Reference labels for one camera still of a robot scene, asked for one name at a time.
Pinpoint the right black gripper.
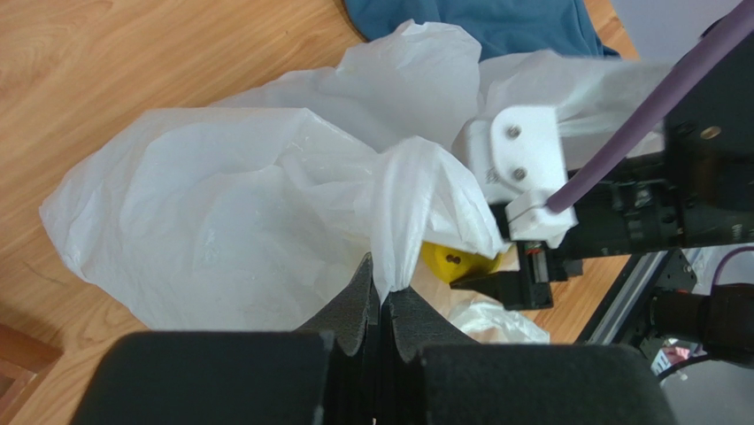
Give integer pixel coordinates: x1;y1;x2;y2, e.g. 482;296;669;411
495;150;754;311

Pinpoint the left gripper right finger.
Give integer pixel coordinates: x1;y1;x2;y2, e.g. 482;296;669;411
380;290;676;424

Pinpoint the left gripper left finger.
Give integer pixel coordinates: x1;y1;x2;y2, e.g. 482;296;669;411
73;256;379;424

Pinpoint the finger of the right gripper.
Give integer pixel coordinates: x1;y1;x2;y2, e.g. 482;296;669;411
450;271;519;310

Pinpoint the fake yellow pear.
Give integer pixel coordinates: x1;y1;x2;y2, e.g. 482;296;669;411
420;242;504;284

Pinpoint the white plastic bag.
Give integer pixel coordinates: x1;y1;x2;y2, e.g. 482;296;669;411
40;21;670;344

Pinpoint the blue cloth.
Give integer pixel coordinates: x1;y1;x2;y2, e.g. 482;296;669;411
344;0;619;60

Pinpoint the wooden compartment tray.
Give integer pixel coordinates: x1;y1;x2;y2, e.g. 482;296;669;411
1;324;63;424

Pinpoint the right aluminium frame post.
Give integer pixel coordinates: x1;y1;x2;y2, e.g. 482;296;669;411
576;249;697;361

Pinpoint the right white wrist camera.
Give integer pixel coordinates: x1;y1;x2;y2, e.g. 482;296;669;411
451;105;578;249

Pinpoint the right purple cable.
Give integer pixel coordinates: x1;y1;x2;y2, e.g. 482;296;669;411
544;0;754;214

